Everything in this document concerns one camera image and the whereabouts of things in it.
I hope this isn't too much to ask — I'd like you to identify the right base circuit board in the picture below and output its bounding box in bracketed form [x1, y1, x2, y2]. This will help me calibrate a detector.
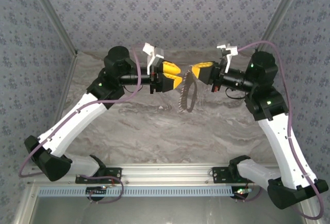
[233, 187, 252, 201]

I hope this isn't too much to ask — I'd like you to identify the base circuit board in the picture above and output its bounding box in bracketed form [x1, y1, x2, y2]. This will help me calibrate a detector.
[86, 186, 108, 201]
[233, 187, 252, 201]

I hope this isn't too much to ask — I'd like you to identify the grey metal tray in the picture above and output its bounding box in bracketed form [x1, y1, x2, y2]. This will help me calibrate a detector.
[12, 185, 318, 224]

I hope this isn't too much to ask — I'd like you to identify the left base circuit board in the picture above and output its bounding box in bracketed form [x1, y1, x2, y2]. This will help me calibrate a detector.
[86, 186, 108, 201]

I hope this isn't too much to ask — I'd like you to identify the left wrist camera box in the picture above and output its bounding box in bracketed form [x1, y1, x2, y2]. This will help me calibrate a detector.
[154, 46, 165, 60]

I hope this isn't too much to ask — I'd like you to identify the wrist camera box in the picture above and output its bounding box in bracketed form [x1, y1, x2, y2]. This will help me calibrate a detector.
[154, 46, 165, 60]
[216, 42, 228, 55]

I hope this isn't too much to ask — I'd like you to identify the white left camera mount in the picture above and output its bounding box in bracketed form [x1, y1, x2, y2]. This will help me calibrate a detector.
[142, 42, 160, 75]

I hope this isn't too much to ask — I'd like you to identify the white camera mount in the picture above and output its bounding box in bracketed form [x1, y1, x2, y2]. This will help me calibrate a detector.
[223, 43, 239, 74]
[142, 42, 160, 75]

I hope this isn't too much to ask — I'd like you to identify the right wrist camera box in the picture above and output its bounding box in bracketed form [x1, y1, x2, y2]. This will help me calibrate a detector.
[216, 42, 228, 55]

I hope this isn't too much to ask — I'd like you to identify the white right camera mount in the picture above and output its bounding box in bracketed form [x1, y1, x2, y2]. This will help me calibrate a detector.
[223, 43, 239, 74]

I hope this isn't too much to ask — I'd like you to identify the thin black left gripper wire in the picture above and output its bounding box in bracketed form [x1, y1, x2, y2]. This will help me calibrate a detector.
[123, 84, 143, 94]

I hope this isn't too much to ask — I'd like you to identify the thin black gripper wire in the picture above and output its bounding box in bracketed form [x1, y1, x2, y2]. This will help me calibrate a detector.
[123, 84, 143, 94]
[225, 89, 249, 100]

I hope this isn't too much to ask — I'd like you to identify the thin black right gripper wire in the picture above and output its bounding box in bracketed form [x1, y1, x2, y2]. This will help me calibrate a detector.
[225, 89, 249, 100]

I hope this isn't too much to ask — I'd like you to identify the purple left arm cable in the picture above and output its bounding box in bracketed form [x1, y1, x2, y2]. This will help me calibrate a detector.
[18, 47, 144, 204]

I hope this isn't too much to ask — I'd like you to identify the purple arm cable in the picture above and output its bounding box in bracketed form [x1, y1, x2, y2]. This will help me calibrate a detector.
[236, 40, 325, 220]
[18, 47, 144, 204]

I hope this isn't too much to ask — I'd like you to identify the aluminium table side rail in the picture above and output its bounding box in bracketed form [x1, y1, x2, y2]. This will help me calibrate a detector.
[55, 53, 78, 121]

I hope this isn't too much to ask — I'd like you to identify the aluminium frame post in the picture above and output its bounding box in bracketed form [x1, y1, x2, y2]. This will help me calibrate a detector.
[25, 0, 78, 58]
[259, 0, 309, 46]

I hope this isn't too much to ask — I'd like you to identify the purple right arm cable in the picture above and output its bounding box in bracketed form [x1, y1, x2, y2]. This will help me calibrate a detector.
[236, 40, 325, 220]

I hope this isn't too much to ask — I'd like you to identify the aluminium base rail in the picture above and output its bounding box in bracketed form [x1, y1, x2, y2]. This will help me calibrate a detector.
[102, 164, 274, 185]

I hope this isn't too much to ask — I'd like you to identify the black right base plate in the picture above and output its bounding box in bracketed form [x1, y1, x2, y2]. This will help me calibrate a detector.
[212, 166, 256, 183]

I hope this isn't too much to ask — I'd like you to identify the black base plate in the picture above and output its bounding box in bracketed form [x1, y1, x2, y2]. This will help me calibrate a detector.
[212, 166, 256, 183]
[75, 166, 122, 184]

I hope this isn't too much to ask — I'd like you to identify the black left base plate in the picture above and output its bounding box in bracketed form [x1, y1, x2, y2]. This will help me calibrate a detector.
[75, 166, 122, 184]

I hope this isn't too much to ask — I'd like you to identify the white slotted cable duct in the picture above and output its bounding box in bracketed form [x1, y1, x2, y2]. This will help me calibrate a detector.
[38, 185, 234, 198]

